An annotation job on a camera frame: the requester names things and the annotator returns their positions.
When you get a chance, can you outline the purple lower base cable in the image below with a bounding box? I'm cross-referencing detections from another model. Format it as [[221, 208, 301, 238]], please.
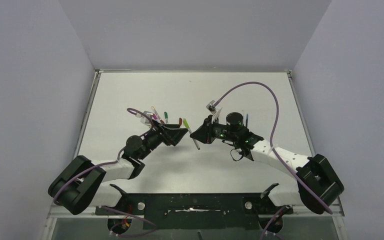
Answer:
[[95, 205, 158, 239]]

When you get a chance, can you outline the blue gel pen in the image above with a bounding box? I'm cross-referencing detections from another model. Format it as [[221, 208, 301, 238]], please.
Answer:
[[244, 113, 249, 128]]

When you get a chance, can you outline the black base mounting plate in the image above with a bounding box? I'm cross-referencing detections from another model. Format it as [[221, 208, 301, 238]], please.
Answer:
[[95, 193, 293, 235]]

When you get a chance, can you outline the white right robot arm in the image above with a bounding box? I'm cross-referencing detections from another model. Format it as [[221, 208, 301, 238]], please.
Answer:
[[190, 112, 345, 215]]

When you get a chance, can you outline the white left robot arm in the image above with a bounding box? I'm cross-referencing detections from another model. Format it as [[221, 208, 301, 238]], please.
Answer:
[[47, 121, 188, 215]]

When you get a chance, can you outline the brown cap marker left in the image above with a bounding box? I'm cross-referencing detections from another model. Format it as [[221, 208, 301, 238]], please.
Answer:
[[151, 106, 165, 124]]

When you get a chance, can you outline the aluminium rail frame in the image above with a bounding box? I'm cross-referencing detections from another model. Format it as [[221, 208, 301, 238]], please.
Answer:
[[47, 203, 344, 219]]

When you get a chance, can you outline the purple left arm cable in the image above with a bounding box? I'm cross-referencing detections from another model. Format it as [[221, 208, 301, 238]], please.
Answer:
[[52, 107, 156, 206]]

